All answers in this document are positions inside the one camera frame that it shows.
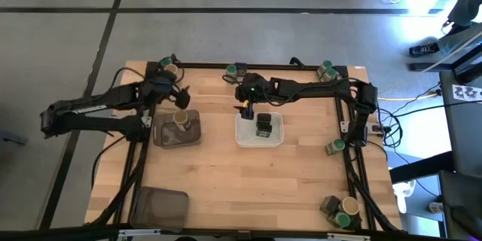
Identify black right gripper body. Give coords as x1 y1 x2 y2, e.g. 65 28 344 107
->
235 72 273 109

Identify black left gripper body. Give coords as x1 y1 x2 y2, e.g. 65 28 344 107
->
144 71 179 104

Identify black spice tin green label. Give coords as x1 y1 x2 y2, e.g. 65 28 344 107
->
256 112 273 126
255 123 273 139
319 194 342 215

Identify tan-lid jar white label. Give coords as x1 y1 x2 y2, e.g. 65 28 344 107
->
340 196 361 216
172 109 194 133

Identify white plastic bin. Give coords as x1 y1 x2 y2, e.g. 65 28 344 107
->
234 111 285 149

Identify black front crossbar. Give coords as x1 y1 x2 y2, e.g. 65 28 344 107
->
0 224 482 241

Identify white plastic object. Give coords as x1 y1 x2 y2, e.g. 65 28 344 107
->
392 179 416 215

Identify person's black shoe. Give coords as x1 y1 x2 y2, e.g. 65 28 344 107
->
408 42 441 58

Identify white paper black marks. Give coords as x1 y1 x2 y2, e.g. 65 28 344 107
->
451 84 482 103

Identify dark grey desk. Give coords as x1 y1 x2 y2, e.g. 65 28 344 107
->
438 70 482 170
436 169 482 241

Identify black aluminium table frame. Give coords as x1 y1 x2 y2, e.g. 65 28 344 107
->
92 61 402 234

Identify yellow floor cable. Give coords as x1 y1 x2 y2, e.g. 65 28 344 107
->
377 92 440 102

